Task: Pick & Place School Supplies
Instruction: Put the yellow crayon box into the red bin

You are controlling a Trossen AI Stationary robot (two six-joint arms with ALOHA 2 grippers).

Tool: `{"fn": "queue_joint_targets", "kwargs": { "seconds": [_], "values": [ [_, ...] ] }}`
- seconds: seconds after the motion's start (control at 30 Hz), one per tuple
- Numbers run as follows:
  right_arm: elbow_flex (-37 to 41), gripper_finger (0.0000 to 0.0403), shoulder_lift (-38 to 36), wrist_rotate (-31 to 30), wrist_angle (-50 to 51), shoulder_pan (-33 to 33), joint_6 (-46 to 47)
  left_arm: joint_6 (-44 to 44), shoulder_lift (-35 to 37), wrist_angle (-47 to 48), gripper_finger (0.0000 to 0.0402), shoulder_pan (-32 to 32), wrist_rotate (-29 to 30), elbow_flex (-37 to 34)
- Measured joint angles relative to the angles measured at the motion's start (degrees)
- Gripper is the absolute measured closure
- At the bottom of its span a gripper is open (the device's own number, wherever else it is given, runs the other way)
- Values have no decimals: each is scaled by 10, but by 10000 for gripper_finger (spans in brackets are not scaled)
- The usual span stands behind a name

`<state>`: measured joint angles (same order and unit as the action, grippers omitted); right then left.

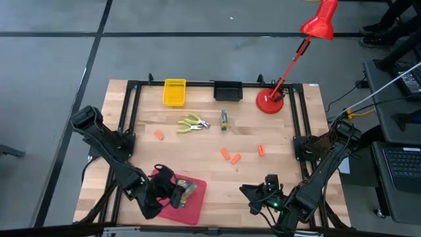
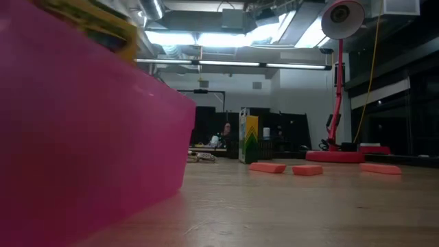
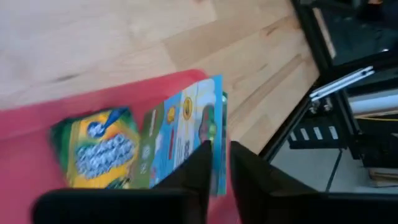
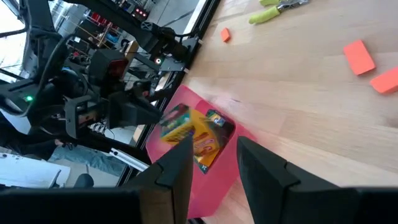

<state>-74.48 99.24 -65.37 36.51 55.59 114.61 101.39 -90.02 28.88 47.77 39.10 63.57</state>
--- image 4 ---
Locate red plastic bin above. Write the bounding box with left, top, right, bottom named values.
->
left=145, top=84, right=259, bottom=218

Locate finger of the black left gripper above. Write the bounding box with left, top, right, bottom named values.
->
left=108, top=92, right=163, bottom=129

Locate silver aluminium rail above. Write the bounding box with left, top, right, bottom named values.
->
left=109, top=147, right=150, bottom=172

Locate green yellow washable crayon box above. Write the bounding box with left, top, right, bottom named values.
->
left=159, top=103, right=196, bottom=146

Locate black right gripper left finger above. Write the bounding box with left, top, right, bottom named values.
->
left=0, top=136, right=195, bottom=224

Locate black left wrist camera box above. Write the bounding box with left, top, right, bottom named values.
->
left=89, top=48, right=130, bottom=94

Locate white table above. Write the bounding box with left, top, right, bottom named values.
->
left=0, top=151, right=72, bottom=189

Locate person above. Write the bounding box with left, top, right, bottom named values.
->
left=0, top=123, right=127, bottom=178

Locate black chair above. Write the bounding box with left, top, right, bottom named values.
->
left=73, top=173, right=95, bottom=189

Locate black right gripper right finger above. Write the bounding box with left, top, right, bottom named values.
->
left=236, top=136, right=398, bottom=224

